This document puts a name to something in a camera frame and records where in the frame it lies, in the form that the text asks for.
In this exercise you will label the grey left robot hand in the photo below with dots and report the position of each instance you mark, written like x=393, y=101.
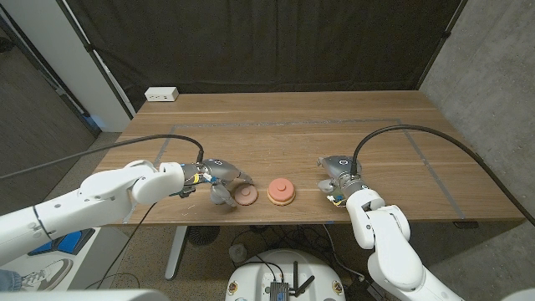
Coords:
x=221, y=169

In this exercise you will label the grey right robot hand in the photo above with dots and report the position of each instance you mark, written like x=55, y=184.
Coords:
x=340, y=167

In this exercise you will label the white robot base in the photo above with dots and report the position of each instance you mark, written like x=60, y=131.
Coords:
x=251, y=280

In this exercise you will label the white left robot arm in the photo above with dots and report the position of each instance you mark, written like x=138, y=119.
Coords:
x=83, y=205

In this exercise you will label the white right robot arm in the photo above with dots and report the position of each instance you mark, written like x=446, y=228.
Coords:
x=393, y=251

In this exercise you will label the round black fan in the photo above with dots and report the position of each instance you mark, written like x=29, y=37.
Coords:
x=202, y=235

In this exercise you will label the grey round floor object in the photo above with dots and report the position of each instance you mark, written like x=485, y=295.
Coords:
x=238, y=253

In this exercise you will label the white power strip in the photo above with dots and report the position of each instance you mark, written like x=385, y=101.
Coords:
x=161, y=94

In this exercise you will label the black power adapter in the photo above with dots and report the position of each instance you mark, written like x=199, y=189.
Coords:
x=359, y=289

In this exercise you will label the radio module with antennas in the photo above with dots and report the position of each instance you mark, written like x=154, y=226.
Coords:
x=279, y=290

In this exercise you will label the black backdrop curtain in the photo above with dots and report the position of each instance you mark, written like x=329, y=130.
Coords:
x=267, y=42

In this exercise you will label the blue foot pedal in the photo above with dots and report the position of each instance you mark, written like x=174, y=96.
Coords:
x=69, y=242

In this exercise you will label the black backdrop stand pole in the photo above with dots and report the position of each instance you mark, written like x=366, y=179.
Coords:
x=89, y=47
x=447, y=33

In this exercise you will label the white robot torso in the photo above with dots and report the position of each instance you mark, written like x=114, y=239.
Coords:
x=83, y=295

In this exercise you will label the grey white sneaker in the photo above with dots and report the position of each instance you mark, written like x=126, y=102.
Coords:
x=52, y=271

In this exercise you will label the person leg in jeans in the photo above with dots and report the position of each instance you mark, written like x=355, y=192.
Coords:
x=8, y=281

